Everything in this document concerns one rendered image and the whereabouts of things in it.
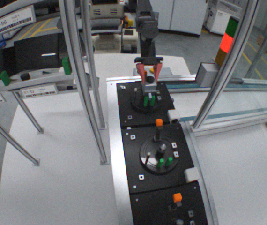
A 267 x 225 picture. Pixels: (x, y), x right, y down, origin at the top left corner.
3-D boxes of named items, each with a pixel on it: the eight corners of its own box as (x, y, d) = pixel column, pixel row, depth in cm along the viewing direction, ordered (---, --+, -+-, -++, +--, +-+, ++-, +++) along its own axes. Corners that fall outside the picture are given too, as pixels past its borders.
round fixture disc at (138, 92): (128, 90, 73) (128, 86, 71) (157, 88, 74) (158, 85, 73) (132, 114, 64) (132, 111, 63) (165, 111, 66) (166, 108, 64)
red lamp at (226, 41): (216, 44, 39) (221, 30, 35) (228, 46, 39) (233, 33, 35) (225, 54, 36) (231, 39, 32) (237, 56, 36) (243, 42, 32)
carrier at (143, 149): (121, 132, 61) (120, 112, 51) (179, 126, 64) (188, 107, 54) (129, 194, 47) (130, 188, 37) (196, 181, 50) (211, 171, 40)
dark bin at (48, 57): (62, 53, 54) (61, 35, 50) (93, 52, 54) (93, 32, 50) (15, 71, 29) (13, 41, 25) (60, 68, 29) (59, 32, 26)
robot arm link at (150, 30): (156, 19, 57) (135, 19, 56) (161, 7, 45) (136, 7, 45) (159, 46, 59) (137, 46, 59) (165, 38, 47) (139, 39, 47)
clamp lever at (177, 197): (168, 205, 41) (173, 193, 37) (174, 204, 41) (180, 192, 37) (172, 215, 38) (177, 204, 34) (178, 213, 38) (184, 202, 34)
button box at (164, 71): (132, 76, 90) (133, 67, 85) (167, 75, 92) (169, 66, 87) (134, 84, 85) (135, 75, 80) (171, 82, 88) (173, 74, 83)
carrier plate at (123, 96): (116, 86, 77) (116, 83, 75) (164, 84, 80) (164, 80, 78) (121, 129, 62) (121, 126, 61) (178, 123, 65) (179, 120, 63)
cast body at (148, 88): (141, 83, 65) (143, 72, 59) (151, 82, 66) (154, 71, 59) (144, 100, 61) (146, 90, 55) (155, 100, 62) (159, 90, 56)
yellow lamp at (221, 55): (211, 57, 43) (216, 44, 39) (223, 59, 43) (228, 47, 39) (219, 67, 40) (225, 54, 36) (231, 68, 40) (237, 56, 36)
